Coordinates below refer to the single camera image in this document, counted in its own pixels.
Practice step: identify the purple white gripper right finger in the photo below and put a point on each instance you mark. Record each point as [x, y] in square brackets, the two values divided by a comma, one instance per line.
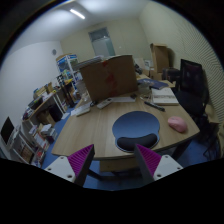
[154, 166]

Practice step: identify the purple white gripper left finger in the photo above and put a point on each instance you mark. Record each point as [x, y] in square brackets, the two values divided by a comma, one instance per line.
[73, 168]

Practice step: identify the blue mouse pad wrist rest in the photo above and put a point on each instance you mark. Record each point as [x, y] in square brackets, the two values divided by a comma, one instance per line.
[136, 127]

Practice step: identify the pink computer mouse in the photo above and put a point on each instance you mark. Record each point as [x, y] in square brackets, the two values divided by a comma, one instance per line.
[177, 123]

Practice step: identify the white shelving unit left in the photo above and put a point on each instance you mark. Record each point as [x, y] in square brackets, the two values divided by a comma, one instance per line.
[31, 138]

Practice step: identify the black pen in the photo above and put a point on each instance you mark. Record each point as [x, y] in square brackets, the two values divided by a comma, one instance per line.
[155, 106]

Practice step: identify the white book on table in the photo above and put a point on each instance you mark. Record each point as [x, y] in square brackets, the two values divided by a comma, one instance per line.
[165, 96]

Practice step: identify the white remote control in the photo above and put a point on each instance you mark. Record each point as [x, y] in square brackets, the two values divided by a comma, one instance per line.
[104, 103]

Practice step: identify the black monitor lower left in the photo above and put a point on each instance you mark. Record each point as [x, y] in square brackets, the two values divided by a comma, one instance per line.
[7, 130]

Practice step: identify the blue notebook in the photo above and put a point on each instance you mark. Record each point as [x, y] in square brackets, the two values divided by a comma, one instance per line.
[153, 83]

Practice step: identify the black office chair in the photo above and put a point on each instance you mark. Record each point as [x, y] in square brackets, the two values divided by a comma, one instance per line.
[192, 93]

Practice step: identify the blue white storage rack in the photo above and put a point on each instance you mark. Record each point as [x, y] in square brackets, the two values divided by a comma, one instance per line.
[67, 67]

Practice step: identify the large brown cardboard box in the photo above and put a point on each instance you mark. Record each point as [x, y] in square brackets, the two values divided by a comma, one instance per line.
[110, 78]

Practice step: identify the grey door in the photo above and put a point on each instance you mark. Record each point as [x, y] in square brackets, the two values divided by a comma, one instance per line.
[101, 42]

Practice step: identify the ceiling light strip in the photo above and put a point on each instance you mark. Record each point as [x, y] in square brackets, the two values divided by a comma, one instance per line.
[77, 13]

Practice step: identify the tall cardboard box by wall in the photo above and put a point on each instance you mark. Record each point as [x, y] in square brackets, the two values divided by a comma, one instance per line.
[159, 56]

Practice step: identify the round wall clock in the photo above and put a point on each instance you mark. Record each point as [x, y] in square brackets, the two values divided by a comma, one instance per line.
[54, 52]

